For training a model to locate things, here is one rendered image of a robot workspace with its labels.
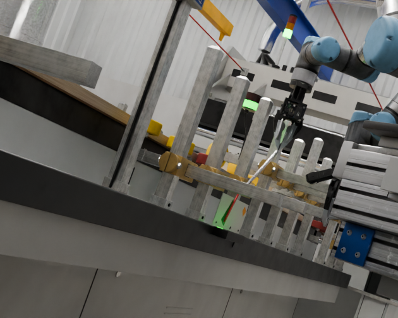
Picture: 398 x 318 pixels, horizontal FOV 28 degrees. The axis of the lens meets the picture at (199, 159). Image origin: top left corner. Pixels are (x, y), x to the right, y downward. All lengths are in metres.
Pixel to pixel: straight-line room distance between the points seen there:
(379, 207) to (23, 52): 0.96
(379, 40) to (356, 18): 10.20
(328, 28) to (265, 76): 6.71
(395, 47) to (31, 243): 0.86
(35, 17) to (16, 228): 4.82
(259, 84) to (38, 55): 4.30
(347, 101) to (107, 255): 3.48
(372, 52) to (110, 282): 1.06
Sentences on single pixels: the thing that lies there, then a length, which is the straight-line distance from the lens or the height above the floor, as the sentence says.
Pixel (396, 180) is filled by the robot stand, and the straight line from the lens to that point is 1.60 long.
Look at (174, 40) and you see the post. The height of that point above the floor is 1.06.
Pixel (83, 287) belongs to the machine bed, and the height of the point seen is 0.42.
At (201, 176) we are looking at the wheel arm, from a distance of 2.00.
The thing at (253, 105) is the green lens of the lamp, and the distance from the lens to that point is 2.48.
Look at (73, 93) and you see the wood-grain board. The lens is 1.84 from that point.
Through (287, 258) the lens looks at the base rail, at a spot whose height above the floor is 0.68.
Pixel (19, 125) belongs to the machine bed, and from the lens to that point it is 1.76.
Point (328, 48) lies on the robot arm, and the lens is 2.37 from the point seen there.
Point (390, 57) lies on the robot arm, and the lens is 1.75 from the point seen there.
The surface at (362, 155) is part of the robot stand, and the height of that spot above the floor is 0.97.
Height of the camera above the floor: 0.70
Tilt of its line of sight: 4 degrees up
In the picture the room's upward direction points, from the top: 20 degrees clockwise
